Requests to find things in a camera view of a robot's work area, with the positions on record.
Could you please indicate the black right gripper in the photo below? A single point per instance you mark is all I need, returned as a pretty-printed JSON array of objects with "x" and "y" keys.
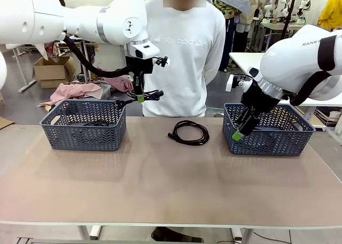
[{"x": 260, "y": 100}]

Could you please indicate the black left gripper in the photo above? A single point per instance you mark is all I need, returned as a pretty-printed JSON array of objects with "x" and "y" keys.
[{"x": 140, "y": 65}]

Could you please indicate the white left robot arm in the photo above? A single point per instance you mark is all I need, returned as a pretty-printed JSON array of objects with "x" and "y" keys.
[{"x": 80, "y": 19}]

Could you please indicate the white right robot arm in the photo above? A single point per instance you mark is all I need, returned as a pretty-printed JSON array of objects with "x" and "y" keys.
[{"x": 288, "y": 59}]

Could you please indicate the red checkered cloth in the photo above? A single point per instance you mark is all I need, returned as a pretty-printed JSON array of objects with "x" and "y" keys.
[{"x": 120, "y": 82}]

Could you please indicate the blue-grey plastic lattice basket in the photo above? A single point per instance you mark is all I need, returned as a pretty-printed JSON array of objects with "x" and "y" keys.
[
  {"x": 267, "y": 145},
  {"x": 80, "y": 137}
]

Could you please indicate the grey plastic crate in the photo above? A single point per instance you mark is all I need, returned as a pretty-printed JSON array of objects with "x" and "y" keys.
[{"x": 105, "y": 90}]

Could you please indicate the person in white sweatshirt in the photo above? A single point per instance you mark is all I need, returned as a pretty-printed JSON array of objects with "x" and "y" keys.
[{"x": 184, "y": 75}]

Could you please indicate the pink checkered cloth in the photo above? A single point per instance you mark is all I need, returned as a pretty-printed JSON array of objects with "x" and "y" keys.
[{"x": 72, "y": 91}]

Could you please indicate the open cardboard box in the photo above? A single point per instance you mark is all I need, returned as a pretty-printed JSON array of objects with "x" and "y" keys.
[{"x": 50, "y": 71}]

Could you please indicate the pile of patterned clothes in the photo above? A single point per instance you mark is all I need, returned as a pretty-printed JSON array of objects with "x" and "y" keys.
[{"x": 53, "y": 50}]

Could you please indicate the grey robot workbench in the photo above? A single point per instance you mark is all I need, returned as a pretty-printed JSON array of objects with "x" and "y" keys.
[{"x": 275, "y": 26}]

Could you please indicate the person in grey shirt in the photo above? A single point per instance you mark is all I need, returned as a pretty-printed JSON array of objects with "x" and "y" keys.
[{"x": 235, "y": 22}]

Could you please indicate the white table leg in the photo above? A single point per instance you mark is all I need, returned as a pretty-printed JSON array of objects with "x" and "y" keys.
[
  {"x": 91, "y": 232},
  {"x": 240, "y": 234}
]

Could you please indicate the black tripod pole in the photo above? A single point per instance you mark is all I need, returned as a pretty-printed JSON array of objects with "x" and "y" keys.
[{"x": 290, "y": 14}]

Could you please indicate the person in beige shirt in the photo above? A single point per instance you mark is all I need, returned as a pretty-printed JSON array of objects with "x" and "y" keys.
[{"x": 257, "y": 3}]

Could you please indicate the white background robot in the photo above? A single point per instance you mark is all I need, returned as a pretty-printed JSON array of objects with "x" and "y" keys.
[
  {"x": 278, "y": 1},
  {"x": 307, "y": 3}
]

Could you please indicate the person in yellow jacket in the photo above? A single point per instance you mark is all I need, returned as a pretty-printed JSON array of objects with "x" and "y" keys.
[{"x": 331, "y": 11}]

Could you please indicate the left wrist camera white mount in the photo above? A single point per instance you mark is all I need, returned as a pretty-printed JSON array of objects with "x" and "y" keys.
[{"x": 163, "y": 61}]

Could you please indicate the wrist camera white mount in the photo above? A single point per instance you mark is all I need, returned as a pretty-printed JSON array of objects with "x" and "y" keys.
[
  {"x": 163, "y": 61},
  {"x": 229, "y": 83}
]

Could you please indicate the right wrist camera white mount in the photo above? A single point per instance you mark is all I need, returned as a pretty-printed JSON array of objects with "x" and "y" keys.
[{"x": 229, "y": 83}]

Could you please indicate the black pedestal foot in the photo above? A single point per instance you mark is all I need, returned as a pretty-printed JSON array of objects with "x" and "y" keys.
[{"x": 173, "y": 236}]

